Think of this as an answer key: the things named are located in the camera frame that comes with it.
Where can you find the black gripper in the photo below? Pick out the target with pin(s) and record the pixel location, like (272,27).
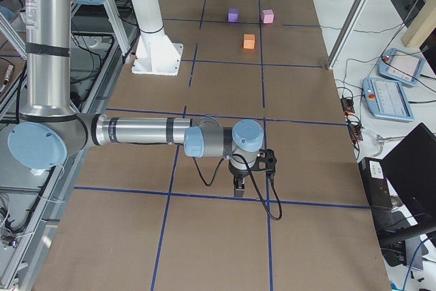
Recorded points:
(238,174)

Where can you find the orange foam cube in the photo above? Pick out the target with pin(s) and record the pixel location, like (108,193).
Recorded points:
(249,41)

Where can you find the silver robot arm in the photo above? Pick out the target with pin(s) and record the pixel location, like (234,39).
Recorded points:
(50,130)

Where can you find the brown paper table mat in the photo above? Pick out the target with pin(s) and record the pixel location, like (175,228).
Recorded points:
(151,218)

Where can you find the orange black connector strip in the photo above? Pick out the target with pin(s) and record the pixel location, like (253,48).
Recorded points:
(354,124)

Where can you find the black box with label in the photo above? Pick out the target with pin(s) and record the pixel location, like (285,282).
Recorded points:
(375,184)

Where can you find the purple foam cube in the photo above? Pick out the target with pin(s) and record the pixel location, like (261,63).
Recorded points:
(233,14)

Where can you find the pink foam cube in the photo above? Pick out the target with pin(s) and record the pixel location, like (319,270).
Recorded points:
(268,16)

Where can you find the near teach pendant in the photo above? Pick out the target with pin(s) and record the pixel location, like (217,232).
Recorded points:
(386,99)

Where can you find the teach pendant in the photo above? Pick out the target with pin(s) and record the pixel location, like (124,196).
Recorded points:
(401,66)
(386,99)

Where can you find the black laptop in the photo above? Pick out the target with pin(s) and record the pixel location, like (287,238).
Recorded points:
(410,169)

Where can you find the far teach pendant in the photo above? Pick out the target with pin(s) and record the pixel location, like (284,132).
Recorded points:
(401,66)

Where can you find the white pedestal column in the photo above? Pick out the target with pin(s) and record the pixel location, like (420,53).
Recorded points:
(156,54)

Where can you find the aluminium side frame rail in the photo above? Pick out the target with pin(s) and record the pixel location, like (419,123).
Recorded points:
(32,201)

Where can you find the aluminium frame post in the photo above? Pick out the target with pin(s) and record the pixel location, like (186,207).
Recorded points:
(348,26)

